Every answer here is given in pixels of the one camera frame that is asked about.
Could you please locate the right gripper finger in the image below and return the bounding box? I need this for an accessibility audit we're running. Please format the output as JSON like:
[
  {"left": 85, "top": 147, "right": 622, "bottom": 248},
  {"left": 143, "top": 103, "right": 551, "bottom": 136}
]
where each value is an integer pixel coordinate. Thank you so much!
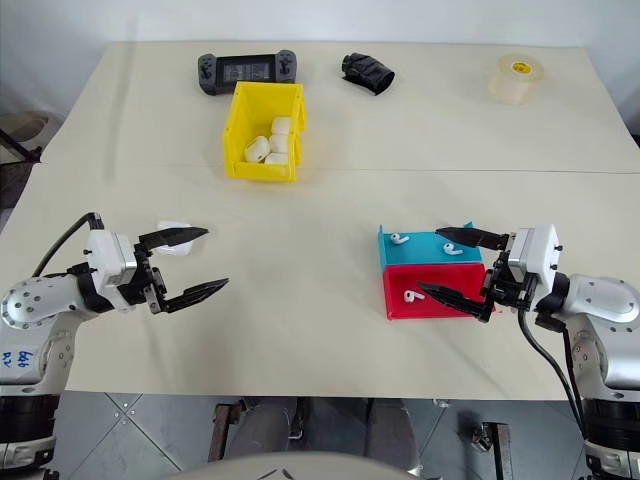
[
  {"left": 434, "top": 225, "right": 511, "bottom": 251},
  {"left": 415, "top": 281, "right": 493, "bottom": 322}
]

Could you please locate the blue plastic tray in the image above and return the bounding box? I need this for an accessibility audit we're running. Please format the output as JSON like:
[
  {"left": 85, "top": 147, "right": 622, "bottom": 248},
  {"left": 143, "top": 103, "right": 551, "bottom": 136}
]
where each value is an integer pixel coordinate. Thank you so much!
[{"left": 375, "top": 219, "right": 487, "bottom": 269}]

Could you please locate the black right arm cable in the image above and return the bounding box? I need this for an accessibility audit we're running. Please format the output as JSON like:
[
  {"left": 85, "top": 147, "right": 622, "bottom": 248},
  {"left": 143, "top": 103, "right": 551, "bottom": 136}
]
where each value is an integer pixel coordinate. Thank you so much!
[{"left": 516, "top": 303, "right": 590, "bottom": 444}]

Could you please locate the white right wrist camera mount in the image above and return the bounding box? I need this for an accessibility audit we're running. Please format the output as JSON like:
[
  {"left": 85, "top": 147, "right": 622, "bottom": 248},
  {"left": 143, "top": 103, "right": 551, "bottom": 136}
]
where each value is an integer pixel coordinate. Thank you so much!
[{"left": 508, "top": 223, "right": 562, "bottom": 297}]

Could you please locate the crumpled black sleeve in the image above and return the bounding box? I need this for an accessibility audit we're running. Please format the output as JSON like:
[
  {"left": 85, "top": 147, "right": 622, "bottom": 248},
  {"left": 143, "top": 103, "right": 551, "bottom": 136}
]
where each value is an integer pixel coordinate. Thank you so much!
[{"left": 340, "top": 49, "right": 397, "bottom": 97}]

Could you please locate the rusty brown metal bar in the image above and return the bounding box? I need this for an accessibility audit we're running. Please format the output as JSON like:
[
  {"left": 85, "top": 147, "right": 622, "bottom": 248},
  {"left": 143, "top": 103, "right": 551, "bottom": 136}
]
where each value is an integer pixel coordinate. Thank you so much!
[
  {"left": 207, "top": 402, "right": 242, "bottom": 464},
  {"left": 478, "top": 421, "right": 514, "bottom": 480}
]

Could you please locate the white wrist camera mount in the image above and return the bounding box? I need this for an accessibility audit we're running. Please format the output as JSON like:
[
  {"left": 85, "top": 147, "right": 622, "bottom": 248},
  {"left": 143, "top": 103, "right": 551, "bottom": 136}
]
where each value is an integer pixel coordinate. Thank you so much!
[
  {"left": 508, "top": 223, "right": 562, "bottom": 297},
  {"left": 85, "top": 228, "right": 140, "bottom": 312}
]

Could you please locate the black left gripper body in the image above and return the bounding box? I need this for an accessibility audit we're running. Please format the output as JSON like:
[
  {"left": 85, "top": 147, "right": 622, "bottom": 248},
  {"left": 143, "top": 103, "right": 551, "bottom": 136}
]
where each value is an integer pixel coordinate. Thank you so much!
[{"left": 130, "top": 238, "right": 169, "bottom": 316}]

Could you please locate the yellow plastic bin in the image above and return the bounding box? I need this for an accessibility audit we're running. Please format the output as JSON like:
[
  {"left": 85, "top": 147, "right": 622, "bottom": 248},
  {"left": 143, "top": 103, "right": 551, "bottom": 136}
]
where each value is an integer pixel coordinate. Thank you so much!
[{"left": 221, "top": 80, "right": 308, "bottom": 184}]

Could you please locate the grey handheld game controller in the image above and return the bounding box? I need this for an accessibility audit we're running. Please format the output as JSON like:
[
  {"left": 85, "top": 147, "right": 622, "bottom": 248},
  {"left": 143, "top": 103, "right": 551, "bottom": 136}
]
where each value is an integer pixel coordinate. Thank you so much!
[{"left": 196, "top": 48, "right": 298, "bottom": 97}]

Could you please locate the clear tape roll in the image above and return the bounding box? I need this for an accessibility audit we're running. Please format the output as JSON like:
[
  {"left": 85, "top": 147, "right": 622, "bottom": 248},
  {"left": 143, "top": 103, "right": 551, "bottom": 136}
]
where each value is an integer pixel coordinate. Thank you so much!
[{"left": 487, "top": 53, "right": 547, "bottom": 107}]

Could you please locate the grey robot torso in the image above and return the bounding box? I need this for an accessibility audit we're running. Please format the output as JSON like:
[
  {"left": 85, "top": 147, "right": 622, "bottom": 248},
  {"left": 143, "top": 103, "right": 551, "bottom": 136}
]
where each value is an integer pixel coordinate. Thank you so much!
[{"left": 177, "top": 451, "right": 424, "bottom": 480}]

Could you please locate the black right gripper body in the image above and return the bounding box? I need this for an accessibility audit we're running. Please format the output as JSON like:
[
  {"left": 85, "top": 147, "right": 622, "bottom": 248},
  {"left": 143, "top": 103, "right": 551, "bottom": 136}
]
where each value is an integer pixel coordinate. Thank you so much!
[{"left": 478, "top": 231, "right": 540, "bottom": 324}]

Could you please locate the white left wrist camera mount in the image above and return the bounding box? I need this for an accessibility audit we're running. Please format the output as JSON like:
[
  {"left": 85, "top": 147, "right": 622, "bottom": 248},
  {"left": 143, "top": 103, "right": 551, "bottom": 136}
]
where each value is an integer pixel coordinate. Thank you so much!
[{"left": 85, "top": 228, "right": 140, "bottom": 312}]

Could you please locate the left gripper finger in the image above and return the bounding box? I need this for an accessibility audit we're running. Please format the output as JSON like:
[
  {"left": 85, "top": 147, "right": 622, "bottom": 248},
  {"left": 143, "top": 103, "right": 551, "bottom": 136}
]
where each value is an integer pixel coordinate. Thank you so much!
[
  {"left": 160, "top": 278, "right": 230, "bottom": 315},
  {"left": 138, "top": 226, "right": 210, "bottom": 250}
]

